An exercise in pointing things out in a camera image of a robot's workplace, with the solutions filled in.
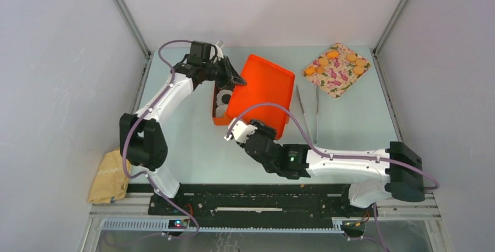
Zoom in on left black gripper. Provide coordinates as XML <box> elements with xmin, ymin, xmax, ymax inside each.
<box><xmin>202</xmin><ymin>56</ymin><xmax>246</xmax><ymax>90</ymax></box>

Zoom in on black sandwich cookie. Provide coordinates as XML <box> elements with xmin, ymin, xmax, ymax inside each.
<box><xmin>221</xmin><ymin>94</ymin><xmax>231</xmax><ymax>104</ymax></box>

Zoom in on orange tin lid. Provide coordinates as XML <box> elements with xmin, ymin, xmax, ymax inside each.
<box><xmin>226</xmin><ymin>54</ymin><xmax>295</xmax><ymax>139</ymax></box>

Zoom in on metal tongs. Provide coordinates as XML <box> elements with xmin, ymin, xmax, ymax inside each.
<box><xmin>295</xmin><ymin>84</ymin><xmax>320</xmax><ymax>145</ymax></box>

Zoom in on floral tray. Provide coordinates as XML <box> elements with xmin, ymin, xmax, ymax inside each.
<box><xmin>302</xmin><ymin>43</ymin><xmax>372</xmax><ymax>99</ymax></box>

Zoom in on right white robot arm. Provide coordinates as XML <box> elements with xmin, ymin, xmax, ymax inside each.
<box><xmin>225</xmin><ymin>120</ymin><xmax>426</xmax><ymax>216</ymax></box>

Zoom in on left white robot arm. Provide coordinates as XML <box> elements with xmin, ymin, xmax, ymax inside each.
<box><xmin>119</xmin><ymin>40</ymin><xmax>246</xmax><ymax>215</ymax></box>

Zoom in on white paper cup top-left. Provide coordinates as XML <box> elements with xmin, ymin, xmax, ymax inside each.
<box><xmin>216</xmin><ymin>89</ymin><xmax>233</xmax><ymax>106</ymax></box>

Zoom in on white paper cup bottom-left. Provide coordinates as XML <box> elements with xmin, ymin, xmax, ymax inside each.
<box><xmin>214</xmin><ymin>104</ymin><xmax>228</xmax><ymax>118</ymax></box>

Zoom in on orange cookie tin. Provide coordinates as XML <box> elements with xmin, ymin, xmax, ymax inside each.
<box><xmin>212</xmin><ymin>83</ymin><xmax>234</xmax><ymax>126</ymax></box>

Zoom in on orange cookie on tray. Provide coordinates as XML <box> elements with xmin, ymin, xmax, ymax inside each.
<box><xmin>353</xmin><ymin>66</ymin><xmax>365</xmax><ymax>75</ymax></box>
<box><xmin>355</xmin><ymin>59</ymin><xmax>368</xmax><ymax>67</ymax></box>
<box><xmin>304</xmin><ymin>67</ymin><xmax>316</xmax><ymax>75</ymax></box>
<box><xmin>346</xmin><ymin>53</ymin><xmax>357</xmax><ymax>62</ymax></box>
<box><xmin>318</xmin><ymin>58</ymin><xmax>329</xmax><ymax>67</ymax></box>
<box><xmin>326</xmin><ymin>51</ymin><xmax>340</xmax><ymax>59</ymax></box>
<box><xmin>315</xmin><ymin>66</ymin><xmax>325</xmax><ymax>74</ymax></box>

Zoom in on yellow cloth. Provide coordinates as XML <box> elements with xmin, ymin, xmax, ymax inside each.
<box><xmin>88</xmin><ymin>149</ymin><xmax>130</xmax><ymax>204</ymax></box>

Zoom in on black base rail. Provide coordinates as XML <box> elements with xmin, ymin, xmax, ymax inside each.
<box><xmin>148</xmin><ymin>184</ymin><xmax>374</xmax><ymax>229</ymax></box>

